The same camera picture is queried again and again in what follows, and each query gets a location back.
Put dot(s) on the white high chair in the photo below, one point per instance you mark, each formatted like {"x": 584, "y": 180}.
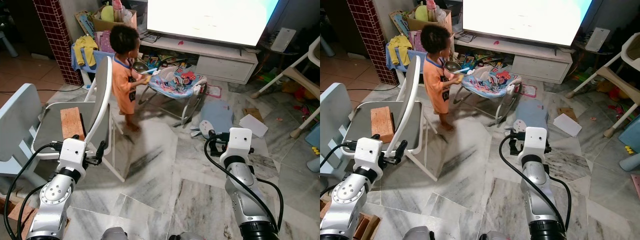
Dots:
{"x": 612, "y": 77}
{"x": 300, "y": 80}

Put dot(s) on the large flat television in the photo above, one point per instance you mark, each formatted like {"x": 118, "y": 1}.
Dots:
{"x": 210, "y": 20}
{"x": 525, "y": 20}

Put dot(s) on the red tiled pillar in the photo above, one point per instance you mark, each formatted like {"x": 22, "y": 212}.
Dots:
{"x": 370, "y": 40}
{"x": 55, "y": 40}

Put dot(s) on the light blue floor cushion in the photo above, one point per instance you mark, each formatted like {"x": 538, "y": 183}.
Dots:
{"x": 532, "y": 112}
{"x": 220, "y": 115}

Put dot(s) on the white router box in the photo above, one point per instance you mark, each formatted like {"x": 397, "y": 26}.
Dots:
{"x": 597, "y": 40}
{"x": 283, "y": 40}

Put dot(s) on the brown cardboard piece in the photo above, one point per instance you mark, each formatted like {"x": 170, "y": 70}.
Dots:
{"x": 567, "y": 112}
{"x": 254, "y": 112}

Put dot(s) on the light blue plastic chair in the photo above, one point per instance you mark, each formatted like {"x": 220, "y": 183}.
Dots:
{"x": 17, "y": 115}
{"x": 332, "y": 112}

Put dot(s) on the white television stand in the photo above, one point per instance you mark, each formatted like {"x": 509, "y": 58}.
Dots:
{"x": 537, "y": 67}
{"x": 225, "y": 67}

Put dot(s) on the grey robot left leg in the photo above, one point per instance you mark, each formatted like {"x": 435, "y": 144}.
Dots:
{"x": 114, "y": 235}
{"x": 416, "y": 235}

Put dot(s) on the steel bowl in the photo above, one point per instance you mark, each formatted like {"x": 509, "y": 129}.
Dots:
{"x": 453, "y": 66}
{"x": 140, "y": 67}

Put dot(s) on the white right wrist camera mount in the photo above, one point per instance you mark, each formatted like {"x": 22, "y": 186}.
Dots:
{"x": 240, "y": 142}
{"x": 536, "y": 141}

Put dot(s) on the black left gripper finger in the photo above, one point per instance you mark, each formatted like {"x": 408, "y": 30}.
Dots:
{"x": 400, "y": 150}
{"x": 101, "y": 150}

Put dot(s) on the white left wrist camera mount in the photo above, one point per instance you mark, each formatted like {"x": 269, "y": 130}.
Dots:
{"x": 369, "y": 152}
{"x": 72, "y": 152}

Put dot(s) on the pink patterned bag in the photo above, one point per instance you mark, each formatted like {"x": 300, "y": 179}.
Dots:
{"x": 416, "y": 42}
{"x": 103, "y": 42}

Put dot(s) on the child in orange shirt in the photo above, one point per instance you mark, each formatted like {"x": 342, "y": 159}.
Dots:
{"x": 122, "y": 80}
{"x": 435, "y": 80}

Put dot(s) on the white paper sheet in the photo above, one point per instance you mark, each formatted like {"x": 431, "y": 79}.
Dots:
{"x": 254, "y": 126}
{"x": 567, "y": 125}

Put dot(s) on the cardboard box of toys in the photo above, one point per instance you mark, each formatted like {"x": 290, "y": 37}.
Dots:
{"x": 107, "y": 25}
{"x": 420, "y": 25}

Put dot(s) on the red brick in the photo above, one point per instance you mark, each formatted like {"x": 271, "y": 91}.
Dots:
{"x": 382, "y": 122}
{"x": 72, "y": 122}

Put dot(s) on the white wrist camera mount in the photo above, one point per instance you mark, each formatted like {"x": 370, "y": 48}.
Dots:
{"x": 369, "y": 152}
{"x": 536, "y": 141}
{"x": 240, "y": 142}
{"x": 72, "y": 152}

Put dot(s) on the small white plastic chair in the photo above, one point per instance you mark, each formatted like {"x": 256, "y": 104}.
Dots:
{"x": 326, "y": 45}
{"x": 7, "y": 42}

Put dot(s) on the pale blue plastic stool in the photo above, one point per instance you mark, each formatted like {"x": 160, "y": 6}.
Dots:
{"x": 314, "y": 135}
{"x": 631, "y": 135}

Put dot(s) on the yellow cloth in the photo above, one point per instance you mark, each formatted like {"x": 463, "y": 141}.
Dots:
{"x": 400, "y": 47}
{"x": 86, "y": 47}

